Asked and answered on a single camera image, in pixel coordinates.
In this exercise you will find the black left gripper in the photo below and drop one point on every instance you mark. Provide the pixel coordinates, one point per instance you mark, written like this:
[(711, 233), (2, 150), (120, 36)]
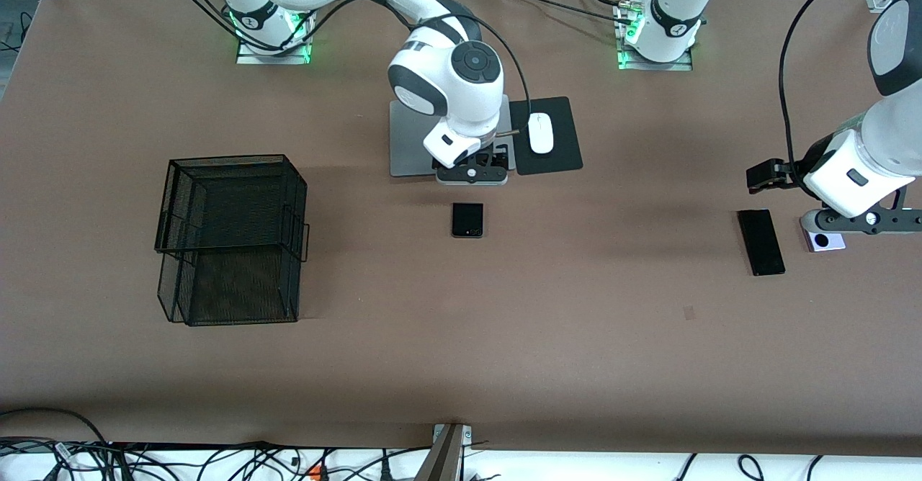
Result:
[(805, 165)]

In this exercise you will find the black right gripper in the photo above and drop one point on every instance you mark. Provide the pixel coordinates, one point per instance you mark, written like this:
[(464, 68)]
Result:
[(491, 155)]

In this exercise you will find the long black smartphone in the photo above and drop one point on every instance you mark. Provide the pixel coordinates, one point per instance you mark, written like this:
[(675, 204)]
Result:
[(761, 243)]

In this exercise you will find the small black flip phone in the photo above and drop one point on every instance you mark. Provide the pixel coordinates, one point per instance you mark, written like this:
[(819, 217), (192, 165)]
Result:
[(467, 219)]

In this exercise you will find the lavender flip phone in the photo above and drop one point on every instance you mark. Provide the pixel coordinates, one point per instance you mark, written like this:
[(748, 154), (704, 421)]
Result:
[(828, 243)]

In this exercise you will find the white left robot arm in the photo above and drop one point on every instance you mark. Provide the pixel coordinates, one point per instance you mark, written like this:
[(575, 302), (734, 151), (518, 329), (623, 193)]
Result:
[(889, 135)]

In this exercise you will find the white computer mouse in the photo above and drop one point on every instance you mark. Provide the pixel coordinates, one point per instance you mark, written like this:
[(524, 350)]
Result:
[(540, 135)]

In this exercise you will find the black mouse pad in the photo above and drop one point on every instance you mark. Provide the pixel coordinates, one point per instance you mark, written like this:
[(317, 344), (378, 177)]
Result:
[(565, 157)]

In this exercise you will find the silver closed laptop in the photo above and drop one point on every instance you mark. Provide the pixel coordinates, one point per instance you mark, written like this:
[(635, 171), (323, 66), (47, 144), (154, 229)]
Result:
[(403, 142)]

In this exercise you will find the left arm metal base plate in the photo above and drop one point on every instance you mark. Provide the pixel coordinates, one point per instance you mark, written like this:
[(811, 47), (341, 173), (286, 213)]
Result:
[(684, 67)]

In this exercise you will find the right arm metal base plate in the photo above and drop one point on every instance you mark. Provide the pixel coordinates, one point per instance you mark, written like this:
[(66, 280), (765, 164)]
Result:
[(248, 58)]

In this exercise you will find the metal camera post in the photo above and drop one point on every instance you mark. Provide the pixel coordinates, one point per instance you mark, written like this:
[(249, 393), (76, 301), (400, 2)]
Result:
[(443, 459)]

